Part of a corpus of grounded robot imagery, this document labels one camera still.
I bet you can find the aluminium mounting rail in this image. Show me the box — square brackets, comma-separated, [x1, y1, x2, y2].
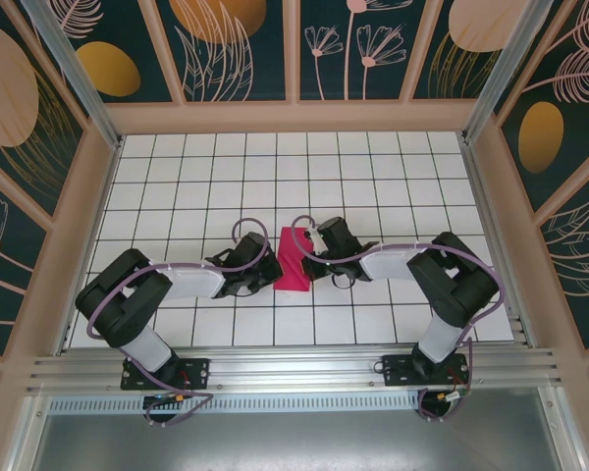
[27, 346, 568, 393]

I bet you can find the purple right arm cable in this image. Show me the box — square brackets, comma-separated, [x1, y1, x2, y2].
[292, 214, 504, 423]

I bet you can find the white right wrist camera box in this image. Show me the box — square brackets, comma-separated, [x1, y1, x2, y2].
[303, 221, 328, 251]

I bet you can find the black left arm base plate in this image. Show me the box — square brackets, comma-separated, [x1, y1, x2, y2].
[121, 356, 212, 392]

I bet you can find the aluminium corner post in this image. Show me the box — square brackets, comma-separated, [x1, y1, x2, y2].
[19, 0, 125, 151]
[461, 0, 555, 144]

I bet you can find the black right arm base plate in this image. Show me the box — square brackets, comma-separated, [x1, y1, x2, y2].
[381, 353, 472, 387]

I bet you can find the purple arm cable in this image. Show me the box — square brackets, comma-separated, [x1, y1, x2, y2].
[86, 218, 270, 429]
[292, 214, 504, 423]

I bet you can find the pink square paper sheet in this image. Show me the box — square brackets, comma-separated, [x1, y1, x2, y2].
[272, 226, 312, 294]

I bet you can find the slotted grey cable duct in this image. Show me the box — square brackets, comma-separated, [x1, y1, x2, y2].
[48, 395, 423, 414]

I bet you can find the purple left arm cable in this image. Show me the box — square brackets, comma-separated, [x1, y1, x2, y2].
[86, 218, 270, 429]

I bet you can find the aluminium side rail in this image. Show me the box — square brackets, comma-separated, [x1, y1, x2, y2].
[463, 140, 537, 349]

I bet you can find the grey metal sheet panel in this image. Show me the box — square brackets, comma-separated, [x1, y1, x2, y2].
[28, 414, 565, 471]

